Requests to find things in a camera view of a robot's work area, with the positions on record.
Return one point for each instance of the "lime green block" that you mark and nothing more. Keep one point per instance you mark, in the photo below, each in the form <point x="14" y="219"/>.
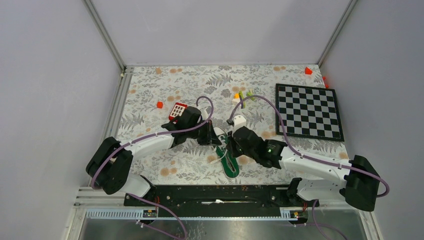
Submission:
<point x="250" y="93"/>

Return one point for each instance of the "right aluminium corner post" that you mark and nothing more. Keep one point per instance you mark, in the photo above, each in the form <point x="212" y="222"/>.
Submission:
<point x="338" y="29"/>

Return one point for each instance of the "white shoelace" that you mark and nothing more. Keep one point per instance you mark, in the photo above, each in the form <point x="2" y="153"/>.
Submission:
<point x="221" y="150"/>

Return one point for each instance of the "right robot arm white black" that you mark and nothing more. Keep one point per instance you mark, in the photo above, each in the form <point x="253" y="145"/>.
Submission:
<point x="353" y="180"/>

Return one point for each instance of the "aluminium corner post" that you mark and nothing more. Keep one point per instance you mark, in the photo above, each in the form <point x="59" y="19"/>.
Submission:
<point x="338" y="29"/>
<point x="98" y="22"/>

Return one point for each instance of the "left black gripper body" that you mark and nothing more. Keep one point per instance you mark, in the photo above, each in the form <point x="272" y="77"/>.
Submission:
<point x="202" y="134"/>

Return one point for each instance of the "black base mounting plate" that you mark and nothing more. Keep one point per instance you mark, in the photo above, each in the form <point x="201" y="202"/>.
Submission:
<point x="222" y="201"/>

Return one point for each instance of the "black white checkerboard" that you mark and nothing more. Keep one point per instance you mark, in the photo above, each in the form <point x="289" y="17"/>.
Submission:
<point x="308" y="112"/>

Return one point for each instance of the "aluminium frame rail front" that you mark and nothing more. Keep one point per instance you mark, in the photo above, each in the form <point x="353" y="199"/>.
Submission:
<point x="99" y="205"/>

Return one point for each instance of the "floral patterned table mat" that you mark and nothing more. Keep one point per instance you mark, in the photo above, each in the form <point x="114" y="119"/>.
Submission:
<point x="212" y="88"/>

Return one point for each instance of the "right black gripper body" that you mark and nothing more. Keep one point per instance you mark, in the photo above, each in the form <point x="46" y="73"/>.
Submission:
<point x="236" y="150"/>

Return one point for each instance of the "red block far corner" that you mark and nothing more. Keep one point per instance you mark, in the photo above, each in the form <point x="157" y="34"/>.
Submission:
<point x="308" y="71"/>

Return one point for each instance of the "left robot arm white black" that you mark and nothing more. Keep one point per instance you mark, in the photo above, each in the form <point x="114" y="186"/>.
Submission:
<point x="110" y="166"/>

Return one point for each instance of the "small red cube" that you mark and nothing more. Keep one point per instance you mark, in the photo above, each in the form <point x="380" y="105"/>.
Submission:
<point x="160" y="105"/>

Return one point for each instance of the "red white brick block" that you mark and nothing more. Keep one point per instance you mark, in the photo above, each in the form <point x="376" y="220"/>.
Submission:
<point x="177" y="110"/>

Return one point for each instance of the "left aluminium corner post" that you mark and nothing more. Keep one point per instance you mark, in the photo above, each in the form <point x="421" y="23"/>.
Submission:
<point x="98" y="22"/>

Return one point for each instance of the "green white sneaker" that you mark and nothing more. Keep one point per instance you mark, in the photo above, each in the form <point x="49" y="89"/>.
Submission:
<point x="229" y="164"/>

